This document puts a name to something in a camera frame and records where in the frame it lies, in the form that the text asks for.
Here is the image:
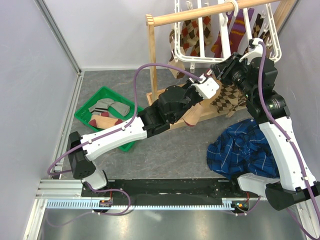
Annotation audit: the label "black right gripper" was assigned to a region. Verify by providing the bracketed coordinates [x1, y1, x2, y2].
[211, 51, 256, 99]

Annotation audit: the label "beige sock maroon purple stripes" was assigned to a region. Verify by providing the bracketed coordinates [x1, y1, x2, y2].
[182, 88, 221, 127]

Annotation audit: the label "white plastic clip hanger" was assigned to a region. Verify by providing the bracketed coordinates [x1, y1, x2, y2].
[169, 0, 282, 71]

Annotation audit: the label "green plastic tray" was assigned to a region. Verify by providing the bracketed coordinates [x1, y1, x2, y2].
[74, 86, 146, 153]

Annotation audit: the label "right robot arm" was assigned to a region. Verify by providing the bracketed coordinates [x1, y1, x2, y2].
[210, 52, 320, 211]

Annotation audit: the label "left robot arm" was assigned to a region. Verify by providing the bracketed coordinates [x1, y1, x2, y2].
[67, 84, 205, 197]

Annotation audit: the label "cream brown striped sock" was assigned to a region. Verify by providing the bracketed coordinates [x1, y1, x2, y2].
[168, 53, 185, 79]

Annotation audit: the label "brown argyle sock left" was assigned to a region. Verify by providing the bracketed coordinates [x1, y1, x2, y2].
[211, 84, 240, 114]

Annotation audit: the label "grey sock black stripes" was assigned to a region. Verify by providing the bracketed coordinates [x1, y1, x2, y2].
[88, 98, 131, 118]

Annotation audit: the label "beige sock maroon toe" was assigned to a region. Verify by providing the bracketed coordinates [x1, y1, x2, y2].
[88, 115, 123, 130]

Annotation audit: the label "blue plaid shirt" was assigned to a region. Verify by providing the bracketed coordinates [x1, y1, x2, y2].
[206, 118, 280, 179]

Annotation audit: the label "wooden clothes rack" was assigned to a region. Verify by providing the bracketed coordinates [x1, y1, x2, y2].
[145, 0, 302, 132]

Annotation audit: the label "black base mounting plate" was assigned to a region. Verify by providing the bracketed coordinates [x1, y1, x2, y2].
[81, 177, 261, 201]

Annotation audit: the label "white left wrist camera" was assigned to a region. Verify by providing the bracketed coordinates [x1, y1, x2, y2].
[188, 74, 220, 100]

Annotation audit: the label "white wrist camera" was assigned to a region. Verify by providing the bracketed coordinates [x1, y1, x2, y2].
[239, 37, 266, 65]
[188, 74, 220, 100]

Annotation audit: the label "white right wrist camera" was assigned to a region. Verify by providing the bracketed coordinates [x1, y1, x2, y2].
[239, 37, 266, 65]

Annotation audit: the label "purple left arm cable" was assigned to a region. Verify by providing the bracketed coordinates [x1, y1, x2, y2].
[46, 62, 206, 177]

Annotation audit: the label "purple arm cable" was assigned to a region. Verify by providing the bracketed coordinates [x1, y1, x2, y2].
[46, 62, 206, 177]
[257, 41, 318, 240]

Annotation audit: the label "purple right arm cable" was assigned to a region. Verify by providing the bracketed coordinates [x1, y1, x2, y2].
[257, 41, 318, 240]

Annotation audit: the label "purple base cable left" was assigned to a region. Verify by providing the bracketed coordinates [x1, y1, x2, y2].
[46, 183, 132, 227]

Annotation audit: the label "blue slotted cable duct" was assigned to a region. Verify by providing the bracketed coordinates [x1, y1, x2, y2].
[46, 199, 240, 211]

